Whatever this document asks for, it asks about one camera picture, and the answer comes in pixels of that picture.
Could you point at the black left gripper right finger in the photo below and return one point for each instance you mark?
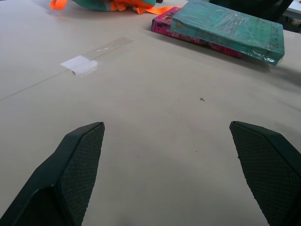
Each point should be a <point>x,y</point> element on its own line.
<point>268,169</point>

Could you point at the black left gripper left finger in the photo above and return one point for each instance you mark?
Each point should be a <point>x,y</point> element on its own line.
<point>70,174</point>

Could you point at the teal plastic-wrapped box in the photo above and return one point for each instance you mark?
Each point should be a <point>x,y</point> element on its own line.
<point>225,28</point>

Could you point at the magenta box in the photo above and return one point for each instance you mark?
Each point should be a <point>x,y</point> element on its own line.
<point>169,22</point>

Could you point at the small metal screw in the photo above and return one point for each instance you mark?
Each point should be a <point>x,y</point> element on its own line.
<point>202,99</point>

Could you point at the clear tape strip with white patch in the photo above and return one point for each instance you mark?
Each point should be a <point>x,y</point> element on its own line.
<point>91,58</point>

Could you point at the teal and orange plush toy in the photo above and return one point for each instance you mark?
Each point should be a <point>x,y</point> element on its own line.
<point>113,5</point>

